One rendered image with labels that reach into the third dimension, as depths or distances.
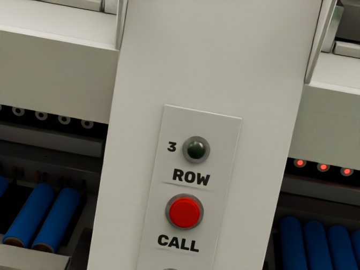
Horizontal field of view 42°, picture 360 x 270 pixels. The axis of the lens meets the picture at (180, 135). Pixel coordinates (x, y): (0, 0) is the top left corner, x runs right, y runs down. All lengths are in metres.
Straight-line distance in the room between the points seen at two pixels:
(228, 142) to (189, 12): 0.07
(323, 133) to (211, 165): 0.06
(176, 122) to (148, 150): 0.02
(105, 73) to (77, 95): 0.02
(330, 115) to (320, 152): 0.02
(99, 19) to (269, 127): 0.12
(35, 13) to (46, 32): 0.03
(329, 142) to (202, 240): 0.09
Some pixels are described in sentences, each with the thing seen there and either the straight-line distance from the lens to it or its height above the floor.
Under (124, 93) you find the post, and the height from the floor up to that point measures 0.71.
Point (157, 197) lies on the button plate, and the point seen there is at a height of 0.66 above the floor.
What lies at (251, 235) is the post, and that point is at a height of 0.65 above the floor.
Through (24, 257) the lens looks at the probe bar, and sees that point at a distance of 0.35.
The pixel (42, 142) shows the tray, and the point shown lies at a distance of 0.44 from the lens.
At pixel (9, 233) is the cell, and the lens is 0.37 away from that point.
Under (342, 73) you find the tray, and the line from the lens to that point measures 0.27.
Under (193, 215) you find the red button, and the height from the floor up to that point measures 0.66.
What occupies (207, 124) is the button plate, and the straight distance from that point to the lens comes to 0.24.
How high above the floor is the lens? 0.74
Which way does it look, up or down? 11 degrees down
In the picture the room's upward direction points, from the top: 10 degrees clockwise
